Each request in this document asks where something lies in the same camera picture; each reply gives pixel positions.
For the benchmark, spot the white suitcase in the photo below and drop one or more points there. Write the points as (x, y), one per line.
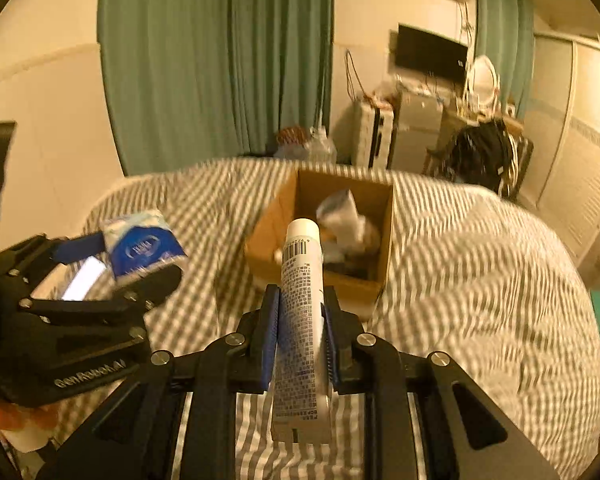
(372, 135)

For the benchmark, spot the small grey refrigerator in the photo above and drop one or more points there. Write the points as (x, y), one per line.
(416, 128)

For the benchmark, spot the white cream tube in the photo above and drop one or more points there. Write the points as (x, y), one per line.
(301, 388)

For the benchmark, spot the clear water jug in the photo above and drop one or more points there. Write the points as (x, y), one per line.
(320, 147)

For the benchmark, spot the green curtain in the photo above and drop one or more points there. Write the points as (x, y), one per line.
(505, 34)
(189, 80)

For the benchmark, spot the white wardrobe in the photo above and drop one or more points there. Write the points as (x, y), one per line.
(562, 120)

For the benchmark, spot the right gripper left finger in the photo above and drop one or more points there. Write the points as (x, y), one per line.
(176, 414)

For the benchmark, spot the checkered bed duvet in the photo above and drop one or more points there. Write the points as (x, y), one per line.
(469, 274)

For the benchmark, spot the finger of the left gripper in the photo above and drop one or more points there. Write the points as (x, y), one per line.
(39, 255)
(150, 291)

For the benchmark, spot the wall-mounted black television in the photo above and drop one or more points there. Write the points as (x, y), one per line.
(430, 54)

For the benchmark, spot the brown patterned bag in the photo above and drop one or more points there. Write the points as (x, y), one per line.
(291, 143)

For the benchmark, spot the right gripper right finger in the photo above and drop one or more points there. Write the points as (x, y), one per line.
(423, 417)

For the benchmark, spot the oval white vanity mirror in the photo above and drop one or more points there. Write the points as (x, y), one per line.
(482, 87)

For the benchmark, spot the blue tissue pack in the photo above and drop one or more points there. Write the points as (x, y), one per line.
(139, 244)

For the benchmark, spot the black clothes pile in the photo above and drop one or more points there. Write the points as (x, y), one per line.
(486, 155)

